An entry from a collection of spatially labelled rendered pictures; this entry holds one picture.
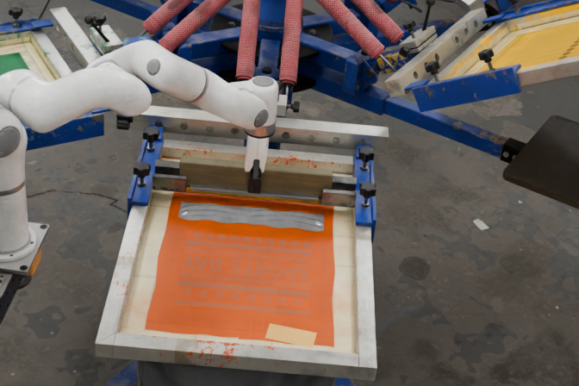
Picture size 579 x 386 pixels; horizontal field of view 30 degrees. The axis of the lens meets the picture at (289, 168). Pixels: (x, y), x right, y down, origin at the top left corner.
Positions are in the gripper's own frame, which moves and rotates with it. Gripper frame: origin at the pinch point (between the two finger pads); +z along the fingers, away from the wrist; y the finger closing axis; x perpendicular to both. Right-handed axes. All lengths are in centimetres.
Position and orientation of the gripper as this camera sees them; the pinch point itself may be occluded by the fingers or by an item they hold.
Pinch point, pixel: (255, 180)
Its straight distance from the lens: 270.9
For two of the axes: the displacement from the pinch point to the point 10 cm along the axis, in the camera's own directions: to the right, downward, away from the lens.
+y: -0.4, 5.6, -8.3
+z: -0.8, 8.2, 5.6
